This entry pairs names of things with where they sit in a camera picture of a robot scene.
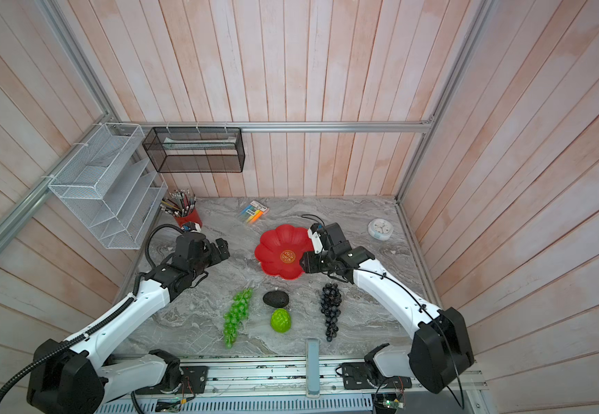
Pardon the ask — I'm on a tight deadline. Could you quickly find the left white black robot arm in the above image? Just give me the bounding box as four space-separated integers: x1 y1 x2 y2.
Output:
0 231 230 413

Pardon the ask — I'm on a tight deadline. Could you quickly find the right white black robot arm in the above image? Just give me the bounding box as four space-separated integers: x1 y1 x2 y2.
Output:
301 223 475 394

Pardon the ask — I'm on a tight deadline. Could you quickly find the green grape bunch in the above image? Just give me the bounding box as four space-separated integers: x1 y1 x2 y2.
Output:
223 288 252 348

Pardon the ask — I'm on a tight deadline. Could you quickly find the red flower-shaped fruit bowl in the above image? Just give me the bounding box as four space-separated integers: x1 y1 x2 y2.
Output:
255 224 313 280

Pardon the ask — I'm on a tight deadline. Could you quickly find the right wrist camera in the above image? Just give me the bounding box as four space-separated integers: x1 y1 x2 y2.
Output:
308 223 326 255

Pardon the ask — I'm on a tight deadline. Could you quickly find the green textured fruit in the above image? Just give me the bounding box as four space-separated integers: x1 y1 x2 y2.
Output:
270 308 292 333

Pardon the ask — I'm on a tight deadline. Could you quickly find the red pencil cup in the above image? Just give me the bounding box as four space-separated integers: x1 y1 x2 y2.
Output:
174 208 203 229

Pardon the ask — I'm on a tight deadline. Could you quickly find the colourful marker pack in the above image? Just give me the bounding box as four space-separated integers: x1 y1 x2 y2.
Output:
238 200 268 224

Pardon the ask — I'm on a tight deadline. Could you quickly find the white wire mesh shelf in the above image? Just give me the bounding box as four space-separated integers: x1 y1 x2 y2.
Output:
49 124 168 250

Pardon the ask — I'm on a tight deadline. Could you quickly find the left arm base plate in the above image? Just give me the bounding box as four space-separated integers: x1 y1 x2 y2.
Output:
137 366 209 396

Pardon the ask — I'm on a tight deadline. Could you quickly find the grey upright bracket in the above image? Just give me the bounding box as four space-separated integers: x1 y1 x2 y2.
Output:
306 338 320 398

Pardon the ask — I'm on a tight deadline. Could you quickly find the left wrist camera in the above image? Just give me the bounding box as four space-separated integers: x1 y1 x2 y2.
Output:
180 221 201 233

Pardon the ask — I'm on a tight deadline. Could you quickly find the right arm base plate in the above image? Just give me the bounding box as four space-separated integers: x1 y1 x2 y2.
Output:
335 362 413 390

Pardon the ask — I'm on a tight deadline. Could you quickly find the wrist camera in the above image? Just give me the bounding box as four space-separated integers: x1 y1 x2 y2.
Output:
180 221 201 233
308 223 326 255

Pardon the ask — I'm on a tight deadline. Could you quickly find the bundle of pencils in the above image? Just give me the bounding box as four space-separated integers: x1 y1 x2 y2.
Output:
161 190 197 218

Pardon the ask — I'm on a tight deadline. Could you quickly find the black mesh wall basket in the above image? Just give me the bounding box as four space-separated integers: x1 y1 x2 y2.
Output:
143 126 246 174

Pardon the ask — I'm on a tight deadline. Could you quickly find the dark avocado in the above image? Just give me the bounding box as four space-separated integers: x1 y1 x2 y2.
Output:
263 290 290 309

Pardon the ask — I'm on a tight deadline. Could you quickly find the dark purple grape bunch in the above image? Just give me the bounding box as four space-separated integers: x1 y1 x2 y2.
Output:
320 283 342 343

